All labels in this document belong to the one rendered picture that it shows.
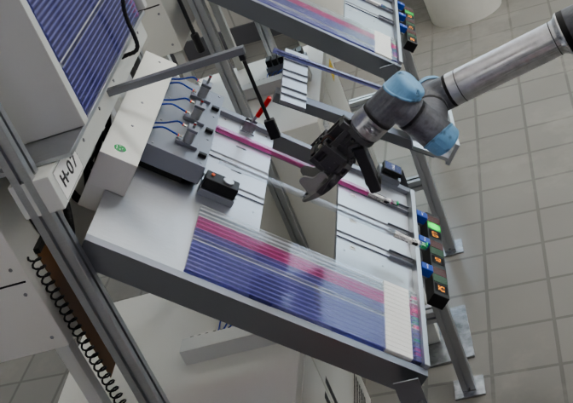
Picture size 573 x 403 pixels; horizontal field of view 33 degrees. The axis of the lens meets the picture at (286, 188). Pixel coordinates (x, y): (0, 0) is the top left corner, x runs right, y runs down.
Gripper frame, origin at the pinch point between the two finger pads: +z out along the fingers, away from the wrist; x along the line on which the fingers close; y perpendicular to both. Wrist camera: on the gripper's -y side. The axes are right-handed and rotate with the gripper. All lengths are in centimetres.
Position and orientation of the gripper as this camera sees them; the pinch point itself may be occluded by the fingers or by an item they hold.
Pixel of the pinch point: (309, 197)
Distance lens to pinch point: 215.9
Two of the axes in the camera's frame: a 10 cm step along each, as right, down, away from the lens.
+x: -0.7, 5.2, -8.5
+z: -6.3, 6.4, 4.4
